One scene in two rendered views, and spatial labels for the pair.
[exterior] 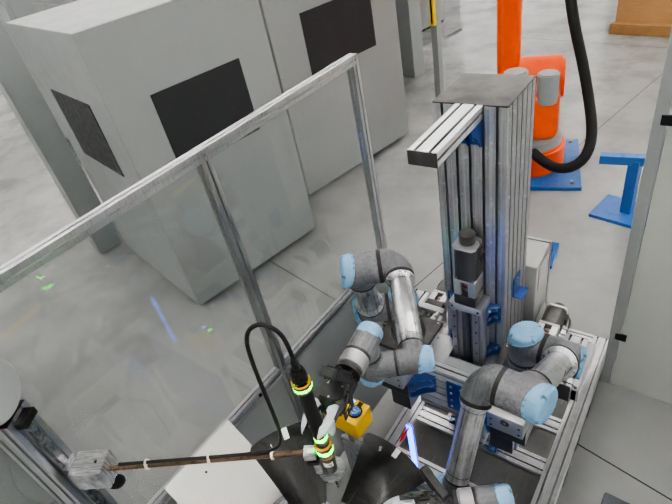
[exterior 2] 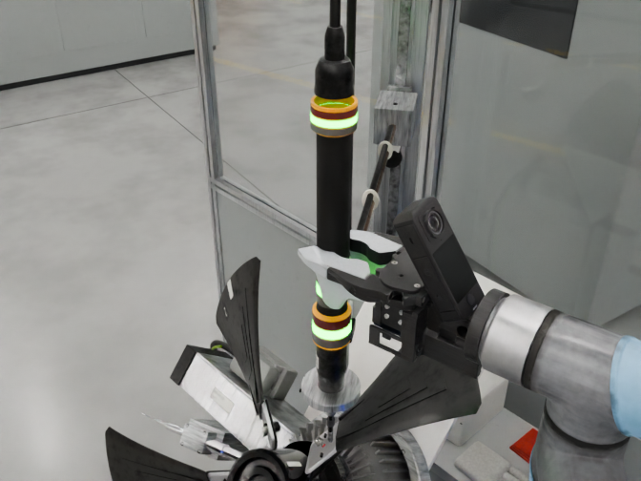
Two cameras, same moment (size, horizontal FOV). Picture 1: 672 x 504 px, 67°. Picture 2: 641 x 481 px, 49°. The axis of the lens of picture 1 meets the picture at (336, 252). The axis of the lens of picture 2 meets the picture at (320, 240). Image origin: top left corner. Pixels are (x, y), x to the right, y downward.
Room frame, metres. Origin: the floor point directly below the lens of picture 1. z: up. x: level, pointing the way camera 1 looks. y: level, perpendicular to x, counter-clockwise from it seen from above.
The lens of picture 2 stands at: (0.74, -0.48, 2.06)
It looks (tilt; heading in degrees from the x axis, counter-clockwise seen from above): 33 degrees down; 92
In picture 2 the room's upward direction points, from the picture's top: straight up
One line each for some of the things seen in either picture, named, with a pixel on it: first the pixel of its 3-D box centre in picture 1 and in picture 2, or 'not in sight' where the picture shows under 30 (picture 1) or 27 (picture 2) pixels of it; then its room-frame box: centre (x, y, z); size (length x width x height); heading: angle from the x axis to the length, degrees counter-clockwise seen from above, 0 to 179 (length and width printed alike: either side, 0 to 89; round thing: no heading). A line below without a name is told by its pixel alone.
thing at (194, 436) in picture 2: not in sight; (197, 438); (0.49, 0.38, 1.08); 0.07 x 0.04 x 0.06; 146
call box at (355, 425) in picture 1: (347, 414); not in sight; (1.19, 0.10, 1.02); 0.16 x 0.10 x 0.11; 46
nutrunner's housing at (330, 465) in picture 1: (316, 424); (332, 248); (0.73, 0.14, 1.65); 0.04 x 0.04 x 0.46
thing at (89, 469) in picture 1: (92, 469); (396, 116); (0.83, 0.75, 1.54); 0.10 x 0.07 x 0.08; 81
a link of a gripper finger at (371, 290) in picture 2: (337, 405); (371, 281); (0.77, 0.08, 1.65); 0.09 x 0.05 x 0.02; 154
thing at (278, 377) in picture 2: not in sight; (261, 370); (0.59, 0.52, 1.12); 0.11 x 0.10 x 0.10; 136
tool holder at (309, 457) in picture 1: (324, 460); (332, 354); (0.73, 0.15, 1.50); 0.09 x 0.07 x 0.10; 81
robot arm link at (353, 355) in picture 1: (351, 363); (516, 336); (0.90, 0.03, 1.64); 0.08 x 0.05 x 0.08; 56
